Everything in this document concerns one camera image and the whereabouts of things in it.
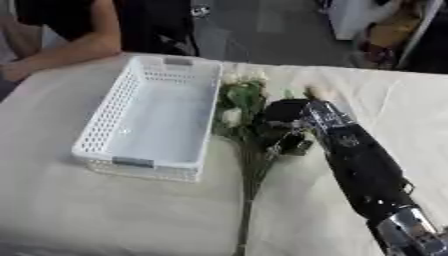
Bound white chair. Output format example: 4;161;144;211
348;0;447;71

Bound person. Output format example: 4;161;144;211
0;0;125;84

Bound black chair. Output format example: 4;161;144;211
112;0;202;57

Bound white rose bouquet green stems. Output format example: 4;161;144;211
210;68;331;256

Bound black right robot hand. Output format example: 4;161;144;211
259;98;319;158

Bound white plastic perforated basket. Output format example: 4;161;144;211
70;54;226;184

